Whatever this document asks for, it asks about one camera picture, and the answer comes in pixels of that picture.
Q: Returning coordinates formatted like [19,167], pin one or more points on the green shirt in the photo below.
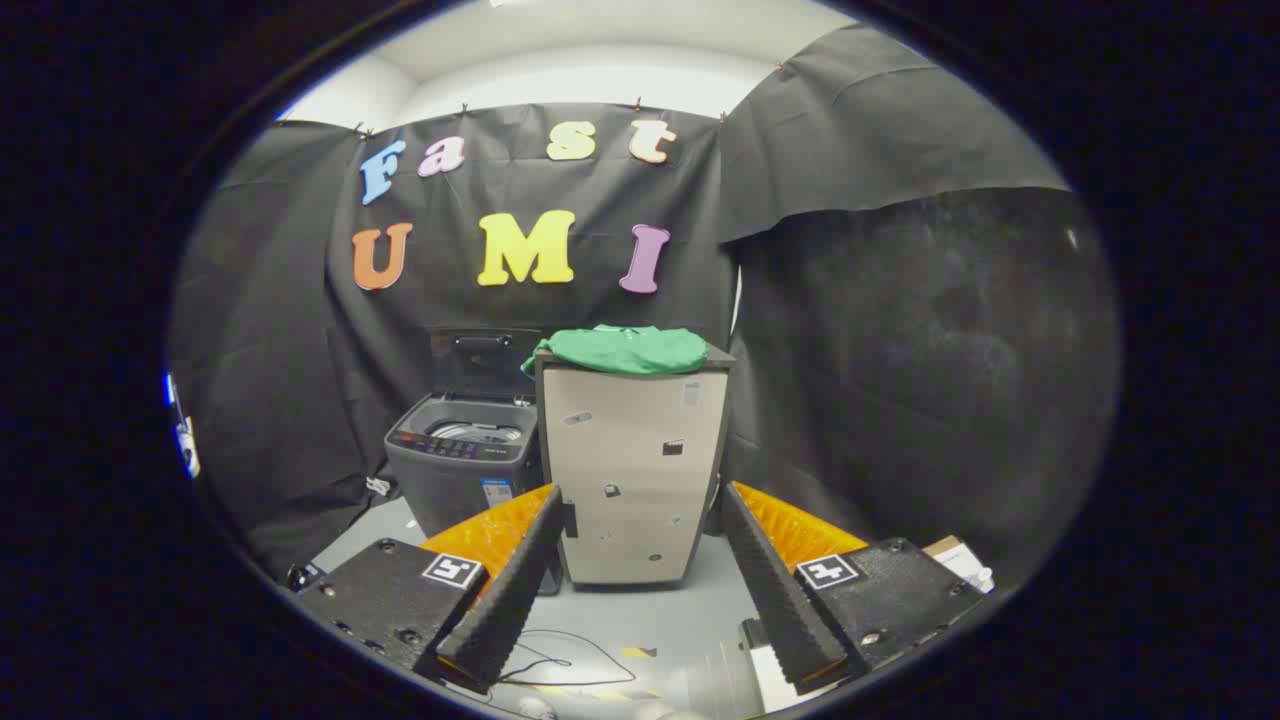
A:
[625,350]

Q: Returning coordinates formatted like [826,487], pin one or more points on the cardboard box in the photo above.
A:
[945,548]

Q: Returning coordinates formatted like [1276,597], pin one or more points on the grey washing machine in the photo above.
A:
[450,490]

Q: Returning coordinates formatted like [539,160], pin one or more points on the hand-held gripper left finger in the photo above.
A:
[510,590]

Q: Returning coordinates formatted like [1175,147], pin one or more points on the small black device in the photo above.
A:
[305,577]

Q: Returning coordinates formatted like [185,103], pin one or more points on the beige cabinet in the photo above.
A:
[640,470]

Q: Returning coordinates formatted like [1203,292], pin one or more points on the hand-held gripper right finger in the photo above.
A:
[775,590]

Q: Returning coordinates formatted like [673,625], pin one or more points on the blue white object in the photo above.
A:
[187,445]

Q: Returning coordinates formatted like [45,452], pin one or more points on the black backdrop cloth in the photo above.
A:
[850,400]

